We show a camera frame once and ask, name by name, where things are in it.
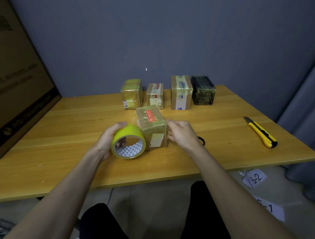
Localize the person's left hand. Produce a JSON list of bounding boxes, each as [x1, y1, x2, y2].
[[90, 121, 128, 162]]

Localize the person's right hand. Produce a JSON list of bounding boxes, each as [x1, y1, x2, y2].
[[166, 119, 204, 157]]

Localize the yellow tape roll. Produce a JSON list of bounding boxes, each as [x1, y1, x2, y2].
[[110, 124, 147, 160]]

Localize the brown box with white label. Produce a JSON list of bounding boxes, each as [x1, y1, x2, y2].
[[171, 75, 194, 111]]

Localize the small carton red label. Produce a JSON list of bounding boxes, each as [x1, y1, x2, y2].
[[146, 83, 164, 110]]

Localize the black cardboard box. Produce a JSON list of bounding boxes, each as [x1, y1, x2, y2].
[[191, 75, 217, 106]]

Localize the small carton yellow tape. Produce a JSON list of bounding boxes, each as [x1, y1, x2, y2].
[[120, 78, 144, 110]]

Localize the person's left forearm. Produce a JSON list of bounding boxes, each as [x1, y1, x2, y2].
[[4, 149, 104, 239]]

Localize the person's right forearm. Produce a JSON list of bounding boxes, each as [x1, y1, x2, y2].
[[191, 146, 296, 239]]

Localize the person's black trousers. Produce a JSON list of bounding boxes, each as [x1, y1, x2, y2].
[[78, 181, 232, 239]]

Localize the yellow utility knife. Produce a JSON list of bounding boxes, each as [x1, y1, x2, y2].
[[243, 116, 278, 149]]

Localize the large flat brown carton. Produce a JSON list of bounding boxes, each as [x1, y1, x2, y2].
[[0, 0, 62, 159]]

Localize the wide white paper floor label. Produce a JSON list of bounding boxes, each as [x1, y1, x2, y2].
[[252, 195, 286, 223]]

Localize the grey pleated curtain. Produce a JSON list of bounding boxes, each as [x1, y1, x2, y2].
[[277, 64, 315, 200]]

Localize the thin floor cable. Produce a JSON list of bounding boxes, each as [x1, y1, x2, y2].
[[106, 187, 115, 206]]

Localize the black floor cable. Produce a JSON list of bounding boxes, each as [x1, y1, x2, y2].
[[279, 165, 293, 180]]

